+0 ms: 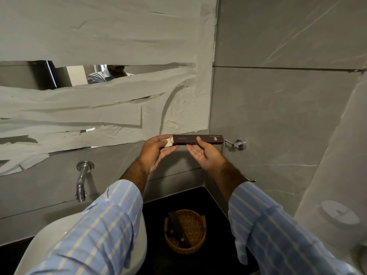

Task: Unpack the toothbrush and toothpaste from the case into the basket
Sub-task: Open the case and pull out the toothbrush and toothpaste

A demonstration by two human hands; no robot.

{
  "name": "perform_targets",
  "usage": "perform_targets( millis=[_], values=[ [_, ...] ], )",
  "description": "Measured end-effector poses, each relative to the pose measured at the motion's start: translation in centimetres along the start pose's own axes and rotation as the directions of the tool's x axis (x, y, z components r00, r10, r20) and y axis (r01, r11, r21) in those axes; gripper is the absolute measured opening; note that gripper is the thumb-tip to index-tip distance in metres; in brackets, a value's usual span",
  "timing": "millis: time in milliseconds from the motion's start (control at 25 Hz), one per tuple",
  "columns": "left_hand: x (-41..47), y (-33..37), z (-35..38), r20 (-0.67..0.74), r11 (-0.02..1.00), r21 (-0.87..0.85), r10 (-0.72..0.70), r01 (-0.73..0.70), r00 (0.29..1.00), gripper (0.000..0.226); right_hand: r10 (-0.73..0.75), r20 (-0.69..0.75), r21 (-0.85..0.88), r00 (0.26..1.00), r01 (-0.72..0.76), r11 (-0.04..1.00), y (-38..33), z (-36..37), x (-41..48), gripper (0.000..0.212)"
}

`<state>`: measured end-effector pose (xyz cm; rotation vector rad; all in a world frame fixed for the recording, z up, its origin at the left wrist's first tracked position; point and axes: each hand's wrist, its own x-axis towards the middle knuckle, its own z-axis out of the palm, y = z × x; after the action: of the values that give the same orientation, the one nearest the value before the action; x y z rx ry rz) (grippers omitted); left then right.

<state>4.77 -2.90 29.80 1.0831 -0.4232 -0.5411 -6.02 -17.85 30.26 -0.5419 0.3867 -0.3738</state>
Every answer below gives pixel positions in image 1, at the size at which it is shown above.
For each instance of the person's left hand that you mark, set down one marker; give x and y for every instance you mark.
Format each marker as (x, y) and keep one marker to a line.
(152, 156)

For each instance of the person's right hand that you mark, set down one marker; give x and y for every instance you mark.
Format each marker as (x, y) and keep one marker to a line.
(209, 158)

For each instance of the person's left thumb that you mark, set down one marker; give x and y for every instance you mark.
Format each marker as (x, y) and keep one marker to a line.
(160, 138)

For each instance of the person's right thumb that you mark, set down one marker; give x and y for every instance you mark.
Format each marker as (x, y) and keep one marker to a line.
(202, 142)

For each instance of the dark brown slim box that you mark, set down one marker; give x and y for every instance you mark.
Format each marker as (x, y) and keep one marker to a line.
(197, 139)

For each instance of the beige box tray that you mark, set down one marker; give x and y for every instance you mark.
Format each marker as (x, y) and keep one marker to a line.
(168, 143)

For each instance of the person's right forearm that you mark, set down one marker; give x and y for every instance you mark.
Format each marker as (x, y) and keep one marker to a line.
(272, 226)

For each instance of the person's left forearm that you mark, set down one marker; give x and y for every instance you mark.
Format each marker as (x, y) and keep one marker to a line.
(100, 226)

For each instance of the long dark brown box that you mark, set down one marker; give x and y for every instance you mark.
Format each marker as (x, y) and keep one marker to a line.
(179, 229)

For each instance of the short dark brown box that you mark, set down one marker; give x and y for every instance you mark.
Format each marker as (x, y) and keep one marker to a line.
(171, 229)

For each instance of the round wicker basket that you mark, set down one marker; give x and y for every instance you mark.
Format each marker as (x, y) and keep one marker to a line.
(195, 243)

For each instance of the grey paper mirror covering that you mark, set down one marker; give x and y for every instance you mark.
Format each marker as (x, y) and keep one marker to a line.
(100, 34)

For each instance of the white sink basin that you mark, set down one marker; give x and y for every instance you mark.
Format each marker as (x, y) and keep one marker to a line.
(40, 246)

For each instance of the chrome wall towel holder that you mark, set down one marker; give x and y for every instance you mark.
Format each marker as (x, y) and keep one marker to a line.
(239, 144)

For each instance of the chrome wall faucet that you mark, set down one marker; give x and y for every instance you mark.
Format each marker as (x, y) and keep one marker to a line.
(81, 180)

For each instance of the wall mirror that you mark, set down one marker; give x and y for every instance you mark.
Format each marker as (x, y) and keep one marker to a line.
(25, 75)

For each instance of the white round wall fitting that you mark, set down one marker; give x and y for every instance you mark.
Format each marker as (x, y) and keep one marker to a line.
(339, 212)

